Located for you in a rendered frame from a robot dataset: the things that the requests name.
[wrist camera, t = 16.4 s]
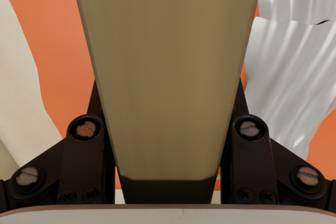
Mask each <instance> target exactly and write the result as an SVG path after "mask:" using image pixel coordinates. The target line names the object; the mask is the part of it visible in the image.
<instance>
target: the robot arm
mask: <svg viewBox="0 0 336 224"><path fill-rule="evenodd" d="M219 166H220V204H115V193H116V163H115V159H114V155H113V150H112V146H111V142H110V138H109V134H108V130H107V125H106V121H105V117H104V113H103V109H102V105H101V101H100V96H99V92H98V88H97V84H96V80H95V79H94V83H93V88H92V92H91V96H90V100H89V104H88V108H87V112H86V114H84V115H81V116H78V117H76V118H75V119H74V120H73V121H71V123H70V124H69V125H68V127H67V131H66V138H64V139H63V140H61V141H60V142H58V143H57V144H55V145H54V146H52V147H51V148H49V149H47V150H46V151H44V152H43V153H41V154H40V155H38V156H37V157H35V158H34V159H32V160H31V161H29V162H28V163H26V164H25V165H23V166H22V167H20V168H19V169H18V170H17V171H16V172H15V173H14V174H13V175H12V177H11V178H10V179H8V180H5V181H4V180H3V179H1V180H0V224H336V180H335V179H333V180H332V181H330V180H328V179H325V177H324V176H323V174H322V173H321V172H320V171H319V170H318V169H317V168H315V167H314V166H312V165H311V164H309V163H308V162H306V161H305V160H303V159H302V158H300V157H299V156H297V155H296V154H294V153H293V152H291V151H290V150H288V149H287V148H285V147H284V146H282V145H281V144H279V143H278V142H276V141H275V140H273V139H272V138H270V134H269V128H268V126H267V124H266V123H265V122H264V121H263V120H262V119H261V118H259V117H257V116H255V115H252V114H249V110H248V105H247V101H246V97H245V93H244V89H243V85H242V80H241V77H240V79H239V84H238V88H237V92H236V97H235V101H234V105H233V109H232V114H231V118H230V122H229V126H228V131H227V135H226V139H225V144H224V148H223V152H222V156H221V161H220V165H219Z"/></svg>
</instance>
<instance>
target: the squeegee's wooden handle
mask: <svg viewBox="0 0 336 224"><path fill-rule="evenodd" d="M76 2H77V6H78V10H79V14H80V18H81V23H82V27H83V31H84V35H85V39H86V43H87V48H88V52H89V56H90V60H91V64H92V68H93V73H94V77H95V81H96V85H97V89H98V93H99V97H100V102H101V106H102V110H103V114H104V118H105V122H106V127H107V131H108V135H109V139H110V143H111V147H112V151H113V156H114V160H115V164H116V168H117V172H118V176H119V181H120V185H121V189H122V193H123V197H124V201H125V204H210V203H211V200H212V196H213V192H214V187H215V183H216V179H217V175H218V170H219V166H220V162H221V158H222V153H223V149H224V145H225V140H226V136H227V132H228V128H229V123H230V119H231V115H232V111H233V106H234V102H235V98H236V93H237V89H238V85H239V81H240V76H241V72H242V68H243V64H244V59H245V55H246V51H247V46H248V42H249V38H250V34H251V29H252V25H253V21H254V17H255V12H256V8H257V4H258V0H76Z"/></svg>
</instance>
